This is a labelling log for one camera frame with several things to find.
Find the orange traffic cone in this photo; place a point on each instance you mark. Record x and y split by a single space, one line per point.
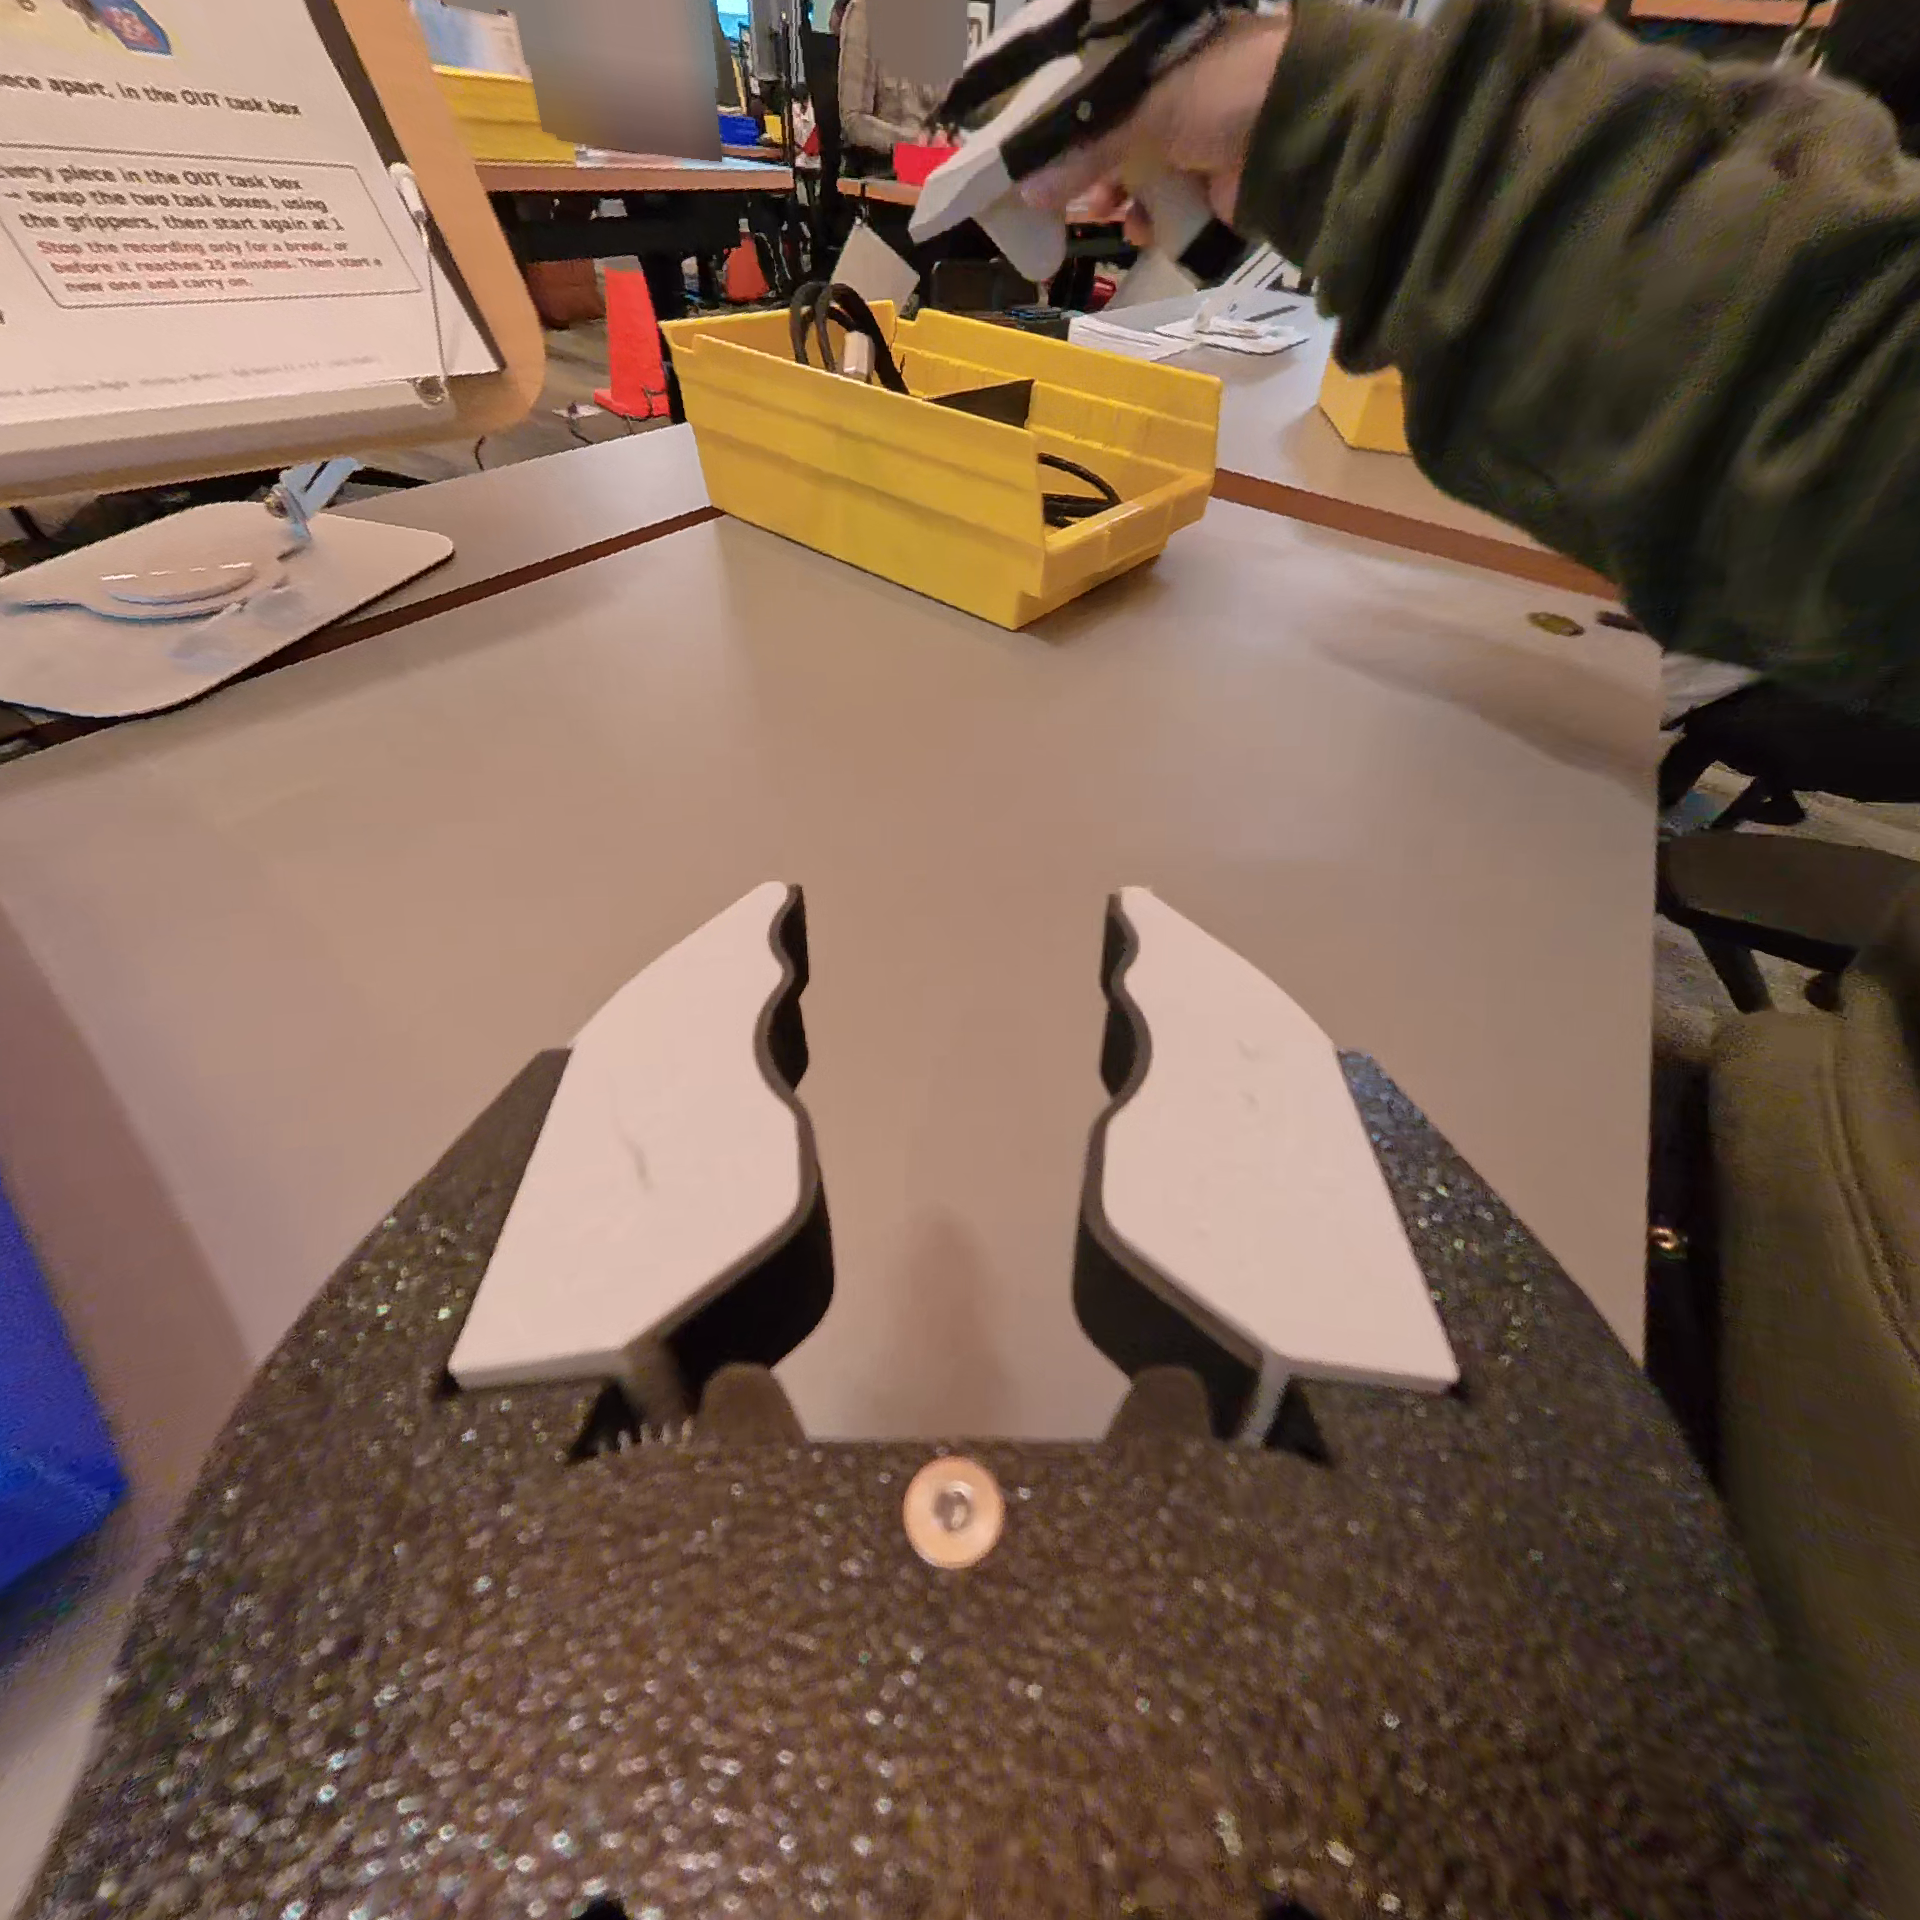
744 271
630 344

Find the black office chair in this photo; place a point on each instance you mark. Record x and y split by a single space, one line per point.
1770 885

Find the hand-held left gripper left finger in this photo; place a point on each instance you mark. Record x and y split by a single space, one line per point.
644 1171

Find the grey table with brown edge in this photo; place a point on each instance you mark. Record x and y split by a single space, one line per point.
524 511

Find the black bin divider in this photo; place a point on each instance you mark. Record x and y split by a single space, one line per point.
992 405

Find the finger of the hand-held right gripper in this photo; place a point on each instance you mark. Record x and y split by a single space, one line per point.
975 189
1051 44

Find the person's right hand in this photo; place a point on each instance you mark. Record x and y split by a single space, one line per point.
1201 120

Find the pale table with wooden edge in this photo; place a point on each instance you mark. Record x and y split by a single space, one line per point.
1299 458

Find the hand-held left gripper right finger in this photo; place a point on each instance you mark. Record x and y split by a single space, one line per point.
1261 1185

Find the red storage bin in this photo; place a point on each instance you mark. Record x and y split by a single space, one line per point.
927 164

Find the white upright sheet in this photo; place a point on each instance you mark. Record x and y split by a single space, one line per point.
878 266

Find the blue storage bin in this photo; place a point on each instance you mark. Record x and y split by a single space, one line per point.
45 1394

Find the stack of yellow bins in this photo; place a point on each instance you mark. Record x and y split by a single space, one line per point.
502 120

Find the grey desk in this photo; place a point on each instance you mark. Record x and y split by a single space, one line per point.
961 720

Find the yellow storage bin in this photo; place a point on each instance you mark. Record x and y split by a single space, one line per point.
1368 408
900 495

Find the person's right forearm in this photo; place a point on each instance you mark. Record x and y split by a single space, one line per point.
1620 301

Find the white papers on table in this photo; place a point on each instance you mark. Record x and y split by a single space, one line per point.
1201 322

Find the instruction sign on wooden board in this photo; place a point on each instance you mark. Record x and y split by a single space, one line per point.
224 225

